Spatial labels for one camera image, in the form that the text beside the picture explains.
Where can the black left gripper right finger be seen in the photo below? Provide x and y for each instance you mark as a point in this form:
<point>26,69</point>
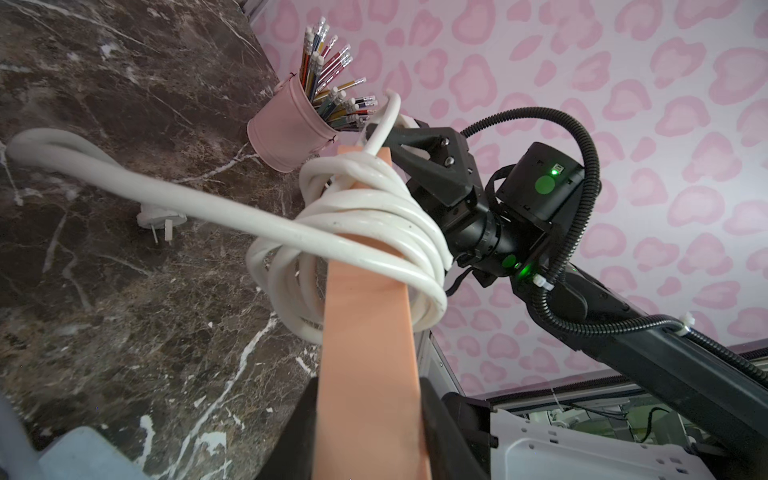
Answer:
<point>449,455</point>

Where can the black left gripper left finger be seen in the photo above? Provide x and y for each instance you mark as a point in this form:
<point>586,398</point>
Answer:
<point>293,454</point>

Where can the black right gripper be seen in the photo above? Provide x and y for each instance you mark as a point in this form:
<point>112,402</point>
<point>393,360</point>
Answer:
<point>444,180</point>

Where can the pink power strip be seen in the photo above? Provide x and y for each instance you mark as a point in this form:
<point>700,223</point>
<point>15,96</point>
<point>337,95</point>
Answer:
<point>369,421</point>

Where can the light blue power strip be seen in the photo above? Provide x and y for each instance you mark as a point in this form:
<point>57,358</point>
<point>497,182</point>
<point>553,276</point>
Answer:
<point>82,453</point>

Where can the bundle of pens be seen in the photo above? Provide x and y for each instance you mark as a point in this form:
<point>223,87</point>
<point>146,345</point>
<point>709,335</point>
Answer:
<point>322,63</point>

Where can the pink pen cup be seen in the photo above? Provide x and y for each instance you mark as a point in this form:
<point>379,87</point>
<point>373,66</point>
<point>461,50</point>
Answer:
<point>287,131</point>

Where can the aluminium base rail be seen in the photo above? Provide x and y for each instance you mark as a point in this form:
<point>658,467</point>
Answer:
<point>511,447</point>

